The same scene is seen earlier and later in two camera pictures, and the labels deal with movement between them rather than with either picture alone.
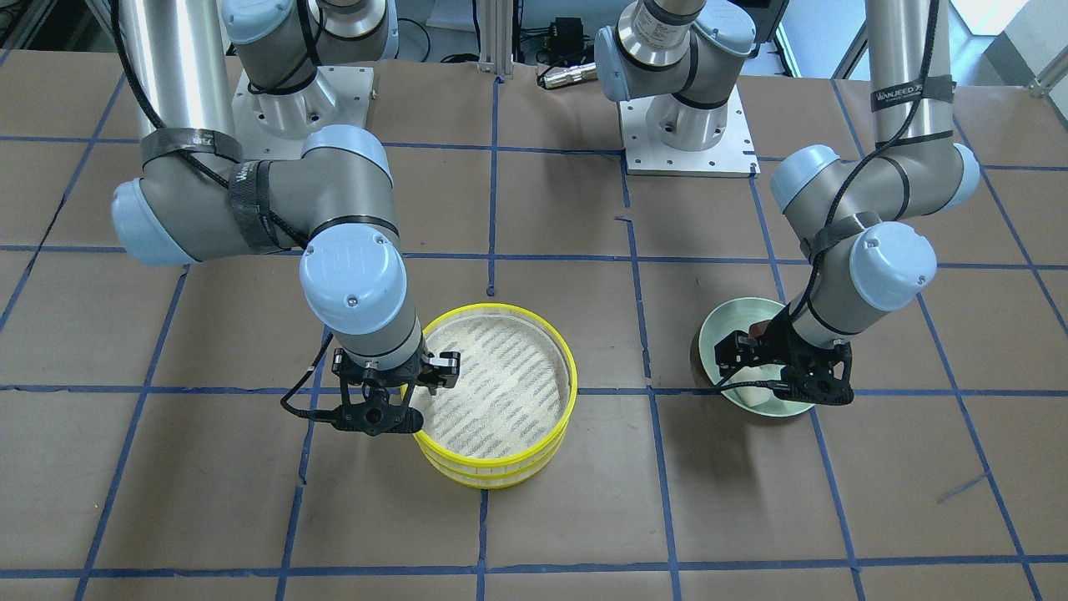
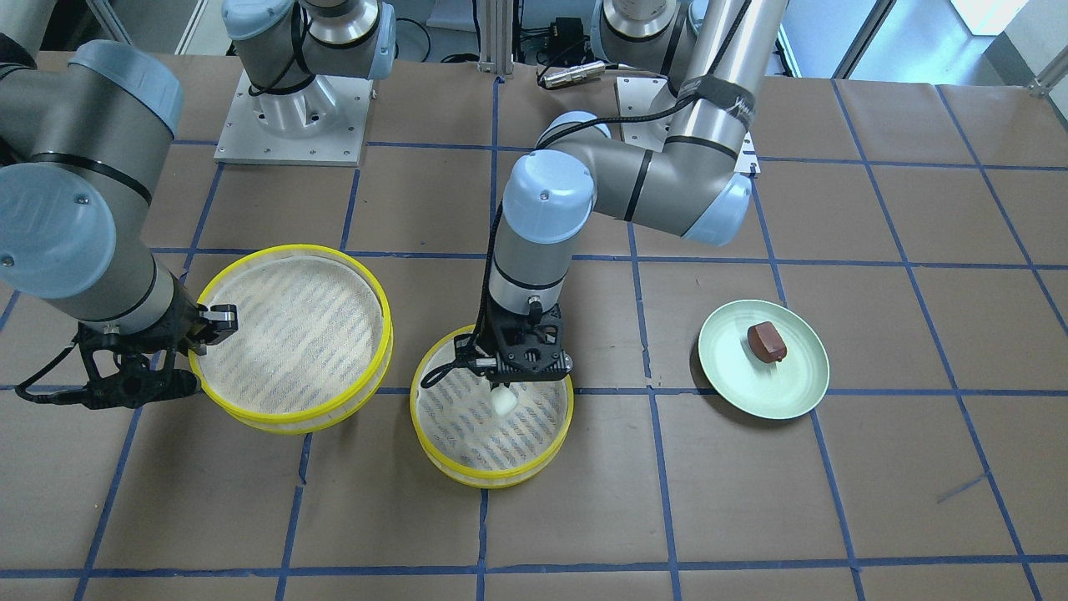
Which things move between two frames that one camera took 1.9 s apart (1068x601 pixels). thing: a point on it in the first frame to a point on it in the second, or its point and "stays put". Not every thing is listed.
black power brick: [566, 41] stays put
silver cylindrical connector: [582, 73] stays put
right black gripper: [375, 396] to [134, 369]
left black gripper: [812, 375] to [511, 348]
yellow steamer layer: [516, 391] to [312, 345]
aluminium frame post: [496, 44] stays put
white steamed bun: [753, 396] to [502, 400]
